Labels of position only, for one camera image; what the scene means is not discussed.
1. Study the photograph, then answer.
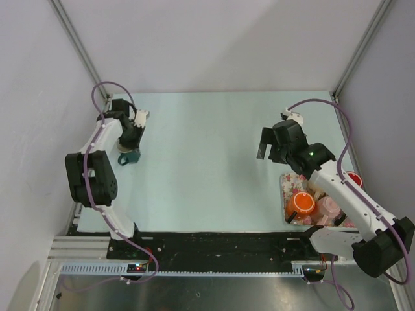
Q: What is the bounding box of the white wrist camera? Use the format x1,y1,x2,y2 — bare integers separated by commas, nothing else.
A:
281,108,304,127
134,109,150,128

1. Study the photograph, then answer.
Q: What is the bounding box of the pink mug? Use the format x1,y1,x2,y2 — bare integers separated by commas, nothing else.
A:
311,196,341,226

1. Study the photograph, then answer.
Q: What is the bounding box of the grey cable duct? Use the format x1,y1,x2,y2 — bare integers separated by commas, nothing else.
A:
60,262,304,277

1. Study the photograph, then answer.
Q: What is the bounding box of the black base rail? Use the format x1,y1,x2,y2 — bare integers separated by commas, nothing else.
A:
106,231,322,273

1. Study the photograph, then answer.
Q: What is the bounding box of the red round object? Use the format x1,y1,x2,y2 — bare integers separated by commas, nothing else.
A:
345,171,363,188

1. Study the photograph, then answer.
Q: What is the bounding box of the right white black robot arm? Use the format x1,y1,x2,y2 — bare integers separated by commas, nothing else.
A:
257,119,414,277

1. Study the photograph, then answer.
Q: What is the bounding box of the dark green mug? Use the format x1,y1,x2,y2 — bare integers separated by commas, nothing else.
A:
117,148,141,166

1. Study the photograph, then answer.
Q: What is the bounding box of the floral tray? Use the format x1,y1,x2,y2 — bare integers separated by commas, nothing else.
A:
280,173,343,227

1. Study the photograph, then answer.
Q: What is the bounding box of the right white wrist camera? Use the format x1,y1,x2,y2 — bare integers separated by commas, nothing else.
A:
281,108,304,127

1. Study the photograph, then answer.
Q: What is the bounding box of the cream mug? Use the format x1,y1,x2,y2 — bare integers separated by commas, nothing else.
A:
311,188,327,202

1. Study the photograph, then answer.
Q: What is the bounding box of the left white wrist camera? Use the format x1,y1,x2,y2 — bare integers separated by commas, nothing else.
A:
134,109,150,128

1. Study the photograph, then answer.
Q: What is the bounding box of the aluminium frame post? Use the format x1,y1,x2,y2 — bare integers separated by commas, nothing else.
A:
48,0,101,84
331,0,396,102

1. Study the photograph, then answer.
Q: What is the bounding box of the orange mug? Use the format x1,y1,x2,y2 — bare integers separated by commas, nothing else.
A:
285,192,316,223

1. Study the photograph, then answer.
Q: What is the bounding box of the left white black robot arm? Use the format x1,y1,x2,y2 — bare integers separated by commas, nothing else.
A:
65,99,150,259

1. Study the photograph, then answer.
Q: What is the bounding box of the right aluminium frame post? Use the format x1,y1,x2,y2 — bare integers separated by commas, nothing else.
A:
331,0,396,102

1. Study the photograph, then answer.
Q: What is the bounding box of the left aluminium frame post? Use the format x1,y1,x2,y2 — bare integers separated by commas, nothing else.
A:
48,0,101,84

